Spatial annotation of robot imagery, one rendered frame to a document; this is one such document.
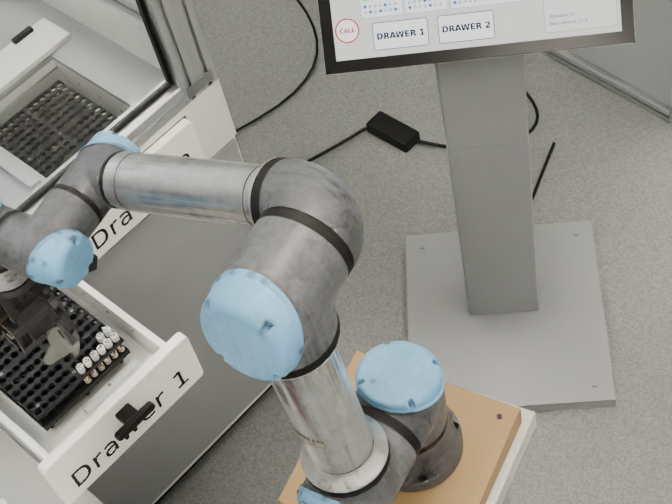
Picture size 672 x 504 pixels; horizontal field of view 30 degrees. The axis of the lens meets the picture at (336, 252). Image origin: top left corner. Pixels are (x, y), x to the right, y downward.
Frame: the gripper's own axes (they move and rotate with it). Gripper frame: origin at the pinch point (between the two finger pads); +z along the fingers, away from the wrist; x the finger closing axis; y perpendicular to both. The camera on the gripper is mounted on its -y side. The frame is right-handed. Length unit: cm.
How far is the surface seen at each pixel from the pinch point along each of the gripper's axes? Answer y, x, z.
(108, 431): 4.9, 10.8, 8.5
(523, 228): -93, 11, 62
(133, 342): -9.5, -1.7, 13.9
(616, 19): -98, 29, -2
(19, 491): 18.6, -1.5, 21.5
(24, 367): 5.8, -8.0, 7.6
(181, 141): -41.2, -21.0, 7.1
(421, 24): -78, 4, -4
